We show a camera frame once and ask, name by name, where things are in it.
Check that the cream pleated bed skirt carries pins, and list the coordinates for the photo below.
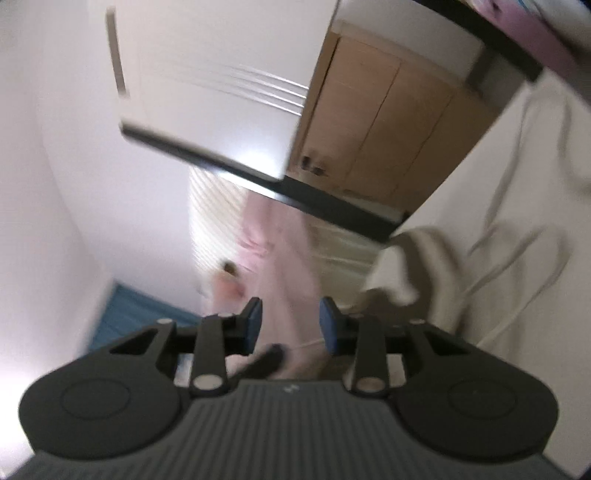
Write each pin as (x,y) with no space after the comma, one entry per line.
(341,249)

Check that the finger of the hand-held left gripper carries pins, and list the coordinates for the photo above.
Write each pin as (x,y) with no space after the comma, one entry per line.
(263,362)

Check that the cream quilted headboard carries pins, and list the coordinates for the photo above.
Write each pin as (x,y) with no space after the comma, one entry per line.
(212,221)

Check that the white bed sheet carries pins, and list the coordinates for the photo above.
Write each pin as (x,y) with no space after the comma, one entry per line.
(508,230)

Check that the wooden drawer cabinet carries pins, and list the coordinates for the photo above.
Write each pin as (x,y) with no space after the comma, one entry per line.
(369,115)

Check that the black keys in lock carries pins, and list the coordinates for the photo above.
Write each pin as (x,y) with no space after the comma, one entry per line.
(311,164)

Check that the pale pink pillow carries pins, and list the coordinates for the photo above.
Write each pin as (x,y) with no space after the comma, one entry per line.
(226,286)

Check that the blue ribbed mat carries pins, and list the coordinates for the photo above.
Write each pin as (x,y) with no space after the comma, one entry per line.
(124,314)

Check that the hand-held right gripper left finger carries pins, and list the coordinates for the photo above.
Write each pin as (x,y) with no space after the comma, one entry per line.
(251,323)

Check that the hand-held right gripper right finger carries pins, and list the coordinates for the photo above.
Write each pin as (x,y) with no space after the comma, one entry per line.
(328,325)

